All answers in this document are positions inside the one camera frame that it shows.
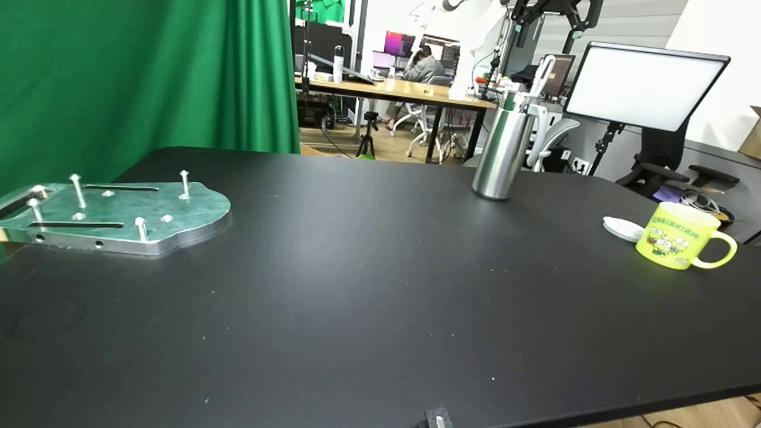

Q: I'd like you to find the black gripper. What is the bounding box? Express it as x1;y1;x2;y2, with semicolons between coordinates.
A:
510;0;606;55

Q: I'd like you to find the stainless steel flask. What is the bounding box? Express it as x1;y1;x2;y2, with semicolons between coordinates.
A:
472;88;536;203

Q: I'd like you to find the white office chair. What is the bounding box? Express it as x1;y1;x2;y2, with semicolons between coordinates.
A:
525;99;583;175

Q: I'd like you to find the white screen computer monitor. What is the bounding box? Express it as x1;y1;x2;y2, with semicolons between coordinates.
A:
564;42;733;135

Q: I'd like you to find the seated person in grey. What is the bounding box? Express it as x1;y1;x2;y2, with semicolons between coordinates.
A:
403;44;448;86

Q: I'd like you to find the wooden desk with black legs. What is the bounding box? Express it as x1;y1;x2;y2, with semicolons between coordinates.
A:
296;76;499;168

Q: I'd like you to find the pink lit computer screen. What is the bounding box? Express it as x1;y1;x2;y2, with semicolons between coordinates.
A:
384;31;418;59

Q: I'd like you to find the black monitor stand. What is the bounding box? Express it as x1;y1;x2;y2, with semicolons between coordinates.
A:
617;124;694;195

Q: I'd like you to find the small white oval object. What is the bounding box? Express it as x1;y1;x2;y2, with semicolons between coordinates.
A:
601;215;650;242

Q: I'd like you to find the white bottle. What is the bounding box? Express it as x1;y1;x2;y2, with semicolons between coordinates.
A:
330;46;348;86

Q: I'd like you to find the black computer monitor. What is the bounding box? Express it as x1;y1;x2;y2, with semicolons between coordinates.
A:
292;21;354;76

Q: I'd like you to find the cardboard box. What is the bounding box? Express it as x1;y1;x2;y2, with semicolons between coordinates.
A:
737;103;761;164

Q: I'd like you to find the yellow-green printed mug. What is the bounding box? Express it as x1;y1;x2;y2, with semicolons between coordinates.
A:
635;201;740;273

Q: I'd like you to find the green fabric curtain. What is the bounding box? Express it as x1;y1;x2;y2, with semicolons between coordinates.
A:
0;0;303;201

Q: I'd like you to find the metal mounting plate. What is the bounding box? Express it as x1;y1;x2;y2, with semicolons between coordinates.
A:
0;179;233;262

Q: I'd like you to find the black camera tripod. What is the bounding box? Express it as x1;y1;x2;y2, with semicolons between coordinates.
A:
354;109;381;160

